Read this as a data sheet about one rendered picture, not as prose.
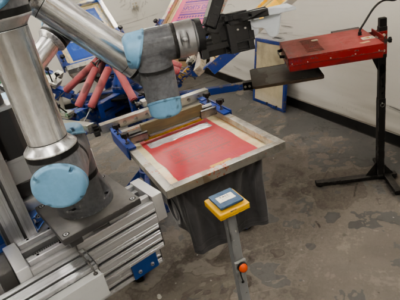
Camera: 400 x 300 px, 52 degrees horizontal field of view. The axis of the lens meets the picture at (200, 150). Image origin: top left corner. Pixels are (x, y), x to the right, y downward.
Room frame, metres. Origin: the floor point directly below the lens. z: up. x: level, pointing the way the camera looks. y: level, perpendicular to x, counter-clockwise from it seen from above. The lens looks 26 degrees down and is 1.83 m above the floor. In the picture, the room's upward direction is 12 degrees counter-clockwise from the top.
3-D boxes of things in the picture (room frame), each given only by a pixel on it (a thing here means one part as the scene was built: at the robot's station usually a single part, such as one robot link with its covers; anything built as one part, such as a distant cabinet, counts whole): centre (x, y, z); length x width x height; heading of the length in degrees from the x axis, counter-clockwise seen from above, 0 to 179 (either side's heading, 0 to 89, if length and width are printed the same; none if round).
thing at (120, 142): (1.98, 0.39, 0.98); 0.30 x 0.05 x 0.07; 22
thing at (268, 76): (2.74, -0.24, 0.91); 1.34 x 0.40 x 0.08; 82
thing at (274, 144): (1.86, 0.04, 0.97); 0.79 x 0.58 x 0.04; 22
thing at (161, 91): (0.89, 0.06, 1.56); 0.11 x 0.08 x 0.11; 7
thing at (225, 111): (2.19, -0.13, 0.98); 0.30 x 0.05 x 0.07; 22
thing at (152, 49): (0.87, 0.06, 1.65); 0.11 x 0.08 x 0.09; 97
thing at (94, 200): (0.97, 0.34, 1.31); 0.15 x 0.15 x 0.10
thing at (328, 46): (2.63, -0.98, 1.06); 0.61 x 0.46 x 0.12; 82
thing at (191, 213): (1.59, -0.07, 0.74); 0.45 x 0.03 x 0.43; 112
